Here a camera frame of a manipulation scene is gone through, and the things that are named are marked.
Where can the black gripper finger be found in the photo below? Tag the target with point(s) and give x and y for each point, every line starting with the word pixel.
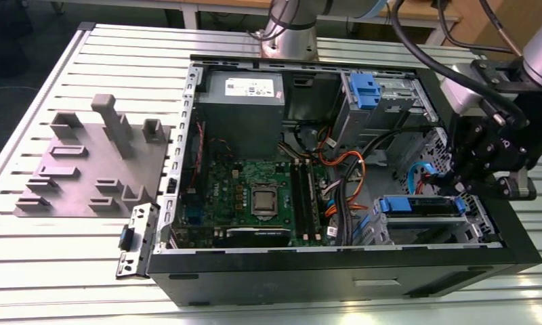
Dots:
pixel 462 152
pixel 513 186

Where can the hard disk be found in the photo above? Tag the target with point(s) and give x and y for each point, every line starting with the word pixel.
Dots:
pixel 395 204

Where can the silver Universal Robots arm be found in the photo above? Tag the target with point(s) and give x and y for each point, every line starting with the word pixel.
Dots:
pixel 291 44

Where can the metal disk bay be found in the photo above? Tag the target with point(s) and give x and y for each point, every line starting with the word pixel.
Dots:
pixel 434 221

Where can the metal optical drive cage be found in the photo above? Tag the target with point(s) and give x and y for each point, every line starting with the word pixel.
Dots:
pixel 356 125

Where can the blue drive latch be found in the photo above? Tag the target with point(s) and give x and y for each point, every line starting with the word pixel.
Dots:
pixel 364 91

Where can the black RAM slot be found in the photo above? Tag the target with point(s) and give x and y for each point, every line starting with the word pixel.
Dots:
pixel 300 203
pixel 312 203

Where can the brown wooden cabinet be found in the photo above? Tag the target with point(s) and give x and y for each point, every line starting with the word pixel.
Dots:
pixel 467 20

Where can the wooden desk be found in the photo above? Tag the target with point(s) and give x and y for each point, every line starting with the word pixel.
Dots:
pixel 422 17

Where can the silver CPU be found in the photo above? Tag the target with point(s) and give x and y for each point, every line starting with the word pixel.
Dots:
pixel 265 200

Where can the CPU socket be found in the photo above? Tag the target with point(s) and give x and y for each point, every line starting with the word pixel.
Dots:
pixel 264 213

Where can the grey power supply unit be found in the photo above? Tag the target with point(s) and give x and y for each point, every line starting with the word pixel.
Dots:
pixel 239 128

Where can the black graphics card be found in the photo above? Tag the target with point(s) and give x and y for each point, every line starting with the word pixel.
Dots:
pixel 257 238

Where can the black open PC case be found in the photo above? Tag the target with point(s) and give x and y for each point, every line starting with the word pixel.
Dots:
pixel 297 281

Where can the green motherboard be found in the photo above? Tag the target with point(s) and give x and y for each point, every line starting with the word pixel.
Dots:
pixel 223 176

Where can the metal expansion card retainer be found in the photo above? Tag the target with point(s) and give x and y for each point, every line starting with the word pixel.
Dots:
pixel 140 216

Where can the grey parts rack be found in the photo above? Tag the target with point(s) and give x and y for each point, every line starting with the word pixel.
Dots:
pixel 81 169

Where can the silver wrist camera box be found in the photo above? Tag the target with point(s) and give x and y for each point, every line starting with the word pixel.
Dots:
pixel 460 94

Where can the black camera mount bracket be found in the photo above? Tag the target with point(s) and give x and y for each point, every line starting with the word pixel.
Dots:
pixel 491 72

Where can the white desk frame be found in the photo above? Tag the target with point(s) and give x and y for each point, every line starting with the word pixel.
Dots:
pixel 189 20

